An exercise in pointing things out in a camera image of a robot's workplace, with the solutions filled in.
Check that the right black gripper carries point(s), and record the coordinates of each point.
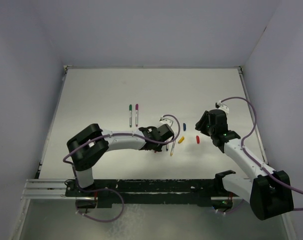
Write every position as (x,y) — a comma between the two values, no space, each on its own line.
(200,125)

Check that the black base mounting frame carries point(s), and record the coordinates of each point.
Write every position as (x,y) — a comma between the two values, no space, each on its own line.
(106,192)

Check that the yellow pen cap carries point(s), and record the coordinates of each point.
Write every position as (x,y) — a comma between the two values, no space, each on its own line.
(181,139)

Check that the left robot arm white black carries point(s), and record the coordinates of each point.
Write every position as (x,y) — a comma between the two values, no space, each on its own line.
(89,145)

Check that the green marker pen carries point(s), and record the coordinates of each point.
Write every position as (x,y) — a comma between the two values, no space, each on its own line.
(130,119)

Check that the aluminium extrusion rail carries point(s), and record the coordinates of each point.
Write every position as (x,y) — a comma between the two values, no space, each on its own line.
(44,189)

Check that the yellow marker pen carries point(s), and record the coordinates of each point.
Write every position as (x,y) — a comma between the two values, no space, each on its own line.
(172,148)

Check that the purple marker pen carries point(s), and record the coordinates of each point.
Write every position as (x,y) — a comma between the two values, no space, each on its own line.
(136,118)

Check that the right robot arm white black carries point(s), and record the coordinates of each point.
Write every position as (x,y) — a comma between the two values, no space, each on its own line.
(266,190)

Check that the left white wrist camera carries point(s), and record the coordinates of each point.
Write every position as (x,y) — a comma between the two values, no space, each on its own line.
(165,120)

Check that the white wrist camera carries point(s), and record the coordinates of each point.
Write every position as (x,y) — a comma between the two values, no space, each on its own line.
(223,107)
(165,120)

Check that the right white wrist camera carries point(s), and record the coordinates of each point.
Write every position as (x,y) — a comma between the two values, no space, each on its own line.
(223,107)

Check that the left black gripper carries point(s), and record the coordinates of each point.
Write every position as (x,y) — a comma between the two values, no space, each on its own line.
(157,149)

